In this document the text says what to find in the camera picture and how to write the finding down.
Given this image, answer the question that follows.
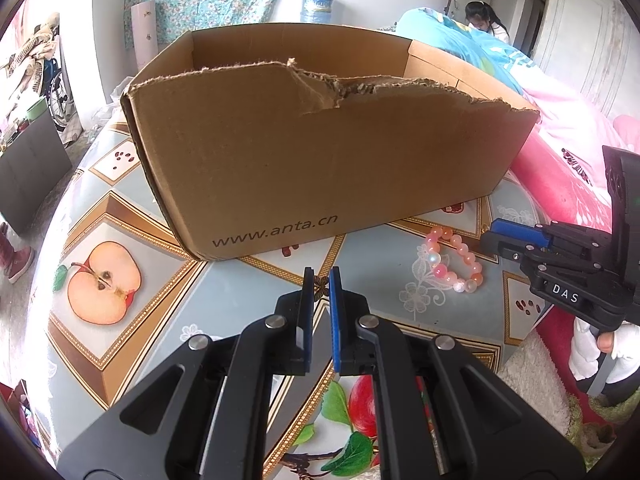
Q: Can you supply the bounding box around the white panelled wardrobe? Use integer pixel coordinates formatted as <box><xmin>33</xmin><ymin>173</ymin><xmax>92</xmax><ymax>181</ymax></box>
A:
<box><xmin>532</xmin><ymin>0</ymin><xmax>640</xmax><ymax>122</ymax></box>

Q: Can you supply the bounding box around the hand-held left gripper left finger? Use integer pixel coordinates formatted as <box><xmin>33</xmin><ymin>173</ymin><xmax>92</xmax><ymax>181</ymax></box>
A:
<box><xmin>55</xmin><ymin>266</ymin><xmax>316</xmax><ymax>480</ymax></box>

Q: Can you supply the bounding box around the pink bead bracelet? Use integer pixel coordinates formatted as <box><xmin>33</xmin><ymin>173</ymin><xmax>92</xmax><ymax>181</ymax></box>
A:
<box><xmin>419</xmin><ymin>226</ymin><xmax>485</xmax><ymax>295</ymax></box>

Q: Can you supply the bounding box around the clear plastic bag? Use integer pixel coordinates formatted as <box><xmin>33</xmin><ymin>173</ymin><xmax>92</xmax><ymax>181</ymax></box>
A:
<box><xmin>92</xmin><ymin>85</ymin><xmax>132</xmax><ymax>127</ymax></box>

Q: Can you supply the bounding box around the light pink patterned quilt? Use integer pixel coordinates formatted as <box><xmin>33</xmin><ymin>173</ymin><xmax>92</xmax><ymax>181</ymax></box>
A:
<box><xmin>520</xmin><ymin>67</ymin><xmax>640</xmax><ymax>177</ymax></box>

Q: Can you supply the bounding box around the pile of clothes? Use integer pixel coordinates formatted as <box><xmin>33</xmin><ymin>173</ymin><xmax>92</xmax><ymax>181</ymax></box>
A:
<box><xmin>10</xmin><ymin>12</ymin><xmax>62</xmax><ymax>87</ymax></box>

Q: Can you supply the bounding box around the dark grey board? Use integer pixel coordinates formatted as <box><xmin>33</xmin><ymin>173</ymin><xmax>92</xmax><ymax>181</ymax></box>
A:
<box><xmin>0</xmin><ymin>107</ymin><xmax>74</xmax><ymax>234</ymax></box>

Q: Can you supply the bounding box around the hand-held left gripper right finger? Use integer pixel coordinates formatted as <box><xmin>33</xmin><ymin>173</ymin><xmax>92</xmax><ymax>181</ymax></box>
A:
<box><xmin>329</xmin><ymin>266</ymin><xmax>586</xmax><ymax>480</ymax></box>

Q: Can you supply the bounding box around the white fluffy cloth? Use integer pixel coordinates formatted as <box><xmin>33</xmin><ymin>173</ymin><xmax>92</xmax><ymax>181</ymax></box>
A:
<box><xmin>499</xmin><ymin>329</ymin><xmax>572</xmax><ymax>412</ymax></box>

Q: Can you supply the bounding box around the person's right hand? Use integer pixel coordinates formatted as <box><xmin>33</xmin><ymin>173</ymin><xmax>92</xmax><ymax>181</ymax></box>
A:
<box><xmin>571</xmin><ymin>317</ymin><xmax>640</xmax><ymax>401</ymax></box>

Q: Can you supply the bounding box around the white paper roll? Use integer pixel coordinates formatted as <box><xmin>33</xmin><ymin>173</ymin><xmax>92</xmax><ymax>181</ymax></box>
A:
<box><xmin>130</xmin><ymin>2</ymin><xmax>159</xmax><ymax>69</ymax></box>

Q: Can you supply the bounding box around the blue patterned quilt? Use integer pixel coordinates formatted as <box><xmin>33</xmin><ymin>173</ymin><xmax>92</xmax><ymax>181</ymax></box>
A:
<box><xmin>395</xmin><ymin>7</ymin><xmax>539</xmax><ymax>97</ymax></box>

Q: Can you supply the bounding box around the blue water jug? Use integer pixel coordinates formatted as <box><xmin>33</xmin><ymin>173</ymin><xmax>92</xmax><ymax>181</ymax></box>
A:
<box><xmin>301</xmin><ymin>0</ymin><xmax>335</xmax><ymax>25</ymax></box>

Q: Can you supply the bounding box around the brown cardboard box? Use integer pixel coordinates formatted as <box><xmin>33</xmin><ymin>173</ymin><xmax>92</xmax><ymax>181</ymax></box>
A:
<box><xmin>120</xmin><ymin>22</ymin><xmax>541</xmax><ymax>262</ymax></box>

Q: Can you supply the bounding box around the wheelchair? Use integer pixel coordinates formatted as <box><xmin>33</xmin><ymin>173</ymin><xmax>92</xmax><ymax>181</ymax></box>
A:
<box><xmin>42</xmin><ymin>57</ymin><xmax>72</xmax><ymax>132</ymax></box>

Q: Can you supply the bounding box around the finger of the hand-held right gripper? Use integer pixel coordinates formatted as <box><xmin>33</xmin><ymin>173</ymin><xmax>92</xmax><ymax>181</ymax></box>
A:
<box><xmin>480</xmin><ymin>232</ymin><xmax>544</xmax><ymax>266</ymax></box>
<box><xmin>490</xmin><ymin>218</ymin><xmax>549</xmax><ymax>249</ymax></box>

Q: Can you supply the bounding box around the hot pink fleece blanket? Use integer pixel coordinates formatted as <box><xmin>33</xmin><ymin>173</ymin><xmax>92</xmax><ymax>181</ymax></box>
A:
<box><xmin>509</xmin><ymin>115</ymin><xmax>640</xmax><ymax>235</ymax></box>

